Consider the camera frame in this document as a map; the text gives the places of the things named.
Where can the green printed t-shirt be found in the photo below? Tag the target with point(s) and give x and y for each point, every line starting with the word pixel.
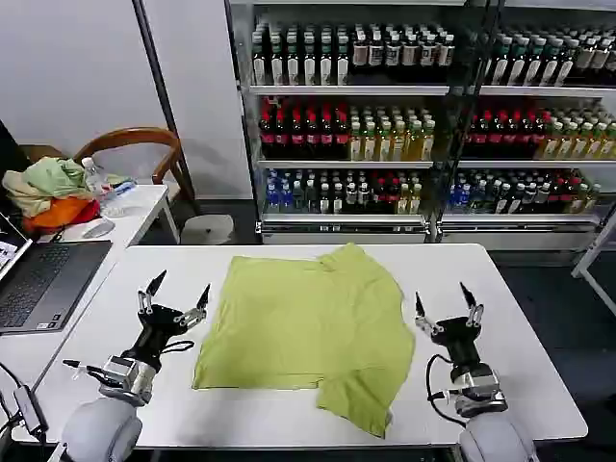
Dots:
pixel 308 327

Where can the pale green crumpled cloth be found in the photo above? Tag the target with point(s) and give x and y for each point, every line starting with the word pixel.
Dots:
pixel 48 180

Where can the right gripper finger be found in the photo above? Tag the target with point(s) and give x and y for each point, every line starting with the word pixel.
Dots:
pixel 474 308
pixel 423 315

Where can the orange crumpled cloth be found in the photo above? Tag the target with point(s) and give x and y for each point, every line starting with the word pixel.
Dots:
pixel 62 212

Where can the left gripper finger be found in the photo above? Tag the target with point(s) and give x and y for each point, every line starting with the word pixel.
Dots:
pixel 144 300
pixel 195 313

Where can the blue packet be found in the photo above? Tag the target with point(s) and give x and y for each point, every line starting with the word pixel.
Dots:
pixel 122 187

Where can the white metal frame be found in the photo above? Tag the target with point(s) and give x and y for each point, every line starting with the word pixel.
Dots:
pixel 594 262

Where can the grey computer mouse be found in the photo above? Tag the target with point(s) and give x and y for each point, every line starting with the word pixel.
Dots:
pixel 97 229

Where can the brown wooden chair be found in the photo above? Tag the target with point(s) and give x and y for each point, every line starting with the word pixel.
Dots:
pixel 125 137

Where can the black slanted pole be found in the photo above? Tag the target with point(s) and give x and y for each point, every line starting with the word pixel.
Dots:
pixel 163 101

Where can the white side desk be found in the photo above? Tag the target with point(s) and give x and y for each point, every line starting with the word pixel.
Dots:
pixel 139 212

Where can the round grey stool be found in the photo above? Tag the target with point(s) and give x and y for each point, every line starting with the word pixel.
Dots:
pixel 207 230

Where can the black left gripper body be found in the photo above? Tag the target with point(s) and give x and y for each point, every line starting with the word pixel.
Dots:
pixel 159 327

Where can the steel shelf of bottles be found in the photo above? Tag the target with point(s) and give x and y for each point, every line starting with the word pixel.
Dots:
pixel 337 120
pixel 534 120

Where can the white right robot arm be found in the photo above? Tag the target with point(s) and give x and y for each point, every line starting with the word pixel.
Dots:
pixel 491 433

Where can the grey laptop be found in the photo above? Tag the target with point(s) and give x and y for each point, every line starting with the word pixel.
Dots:
pixel 48 284

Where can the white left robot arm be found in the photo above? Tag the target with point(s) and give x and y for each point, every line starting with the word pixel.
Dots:
pixel 101 430

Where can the clear plastic water bottle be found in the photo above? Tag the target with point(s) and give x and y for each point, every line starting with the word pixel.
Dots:
pixel 96 185

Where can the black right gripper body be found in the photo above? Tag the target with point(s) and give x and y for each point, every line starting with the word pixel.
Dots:
pixel 459 337

